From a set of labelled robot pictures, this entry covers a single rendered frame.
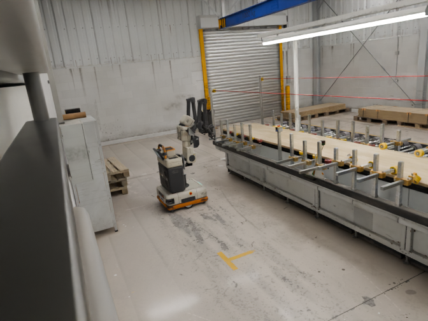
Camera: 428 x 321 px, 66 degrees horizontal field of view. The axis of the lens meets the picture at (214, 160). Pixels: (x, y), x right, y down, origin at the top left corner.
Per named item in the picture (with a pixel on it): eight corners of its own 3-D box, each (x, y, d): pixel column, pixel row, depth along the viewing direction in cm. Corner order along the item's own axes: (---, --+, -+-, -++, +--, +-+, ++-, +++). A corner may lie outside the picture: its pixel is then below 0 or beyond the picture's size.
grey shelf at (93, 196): (84, 241, 440) (58, 125, 398) (79, 216, 519) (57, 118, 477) (118, 231, 457) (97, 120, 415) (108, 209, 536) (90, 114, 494)
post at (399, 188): (398, 213, 299) (401, 162, 286) (394, 211, 302) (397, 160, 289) (400, 211, 300) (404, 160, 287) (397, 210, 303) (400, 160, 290)
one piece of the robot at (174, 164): (171, 202, 497) (164, 148, 475) (160, 191, 545) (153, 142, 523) (192, 196, 510) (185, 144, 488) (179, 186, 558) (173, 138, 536)
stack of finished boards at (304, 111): (346, 107, 1223) (346, 103, 1218) (294, 118, 1122) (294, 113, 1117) (330, 106, 1289) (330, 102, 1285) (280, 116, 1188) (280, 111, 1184)
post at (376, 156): (374, 201, 320) (376, 153, 307) (371, 200, 323) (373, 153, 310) (377, 200, 321) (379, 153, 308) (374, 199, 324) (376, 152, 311)
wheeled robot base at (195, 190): (168, 212, 494) (166, 197, 487) (156, 199, 550) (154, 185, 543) (209, 201, 520) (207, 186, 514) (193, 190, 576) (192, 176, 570)
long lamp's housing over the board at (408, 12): (425, 15, 272) (425, 5, 270) (262, 44, 483) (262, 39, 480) (434, 14, 276) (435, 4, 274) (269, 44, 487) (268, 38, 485)
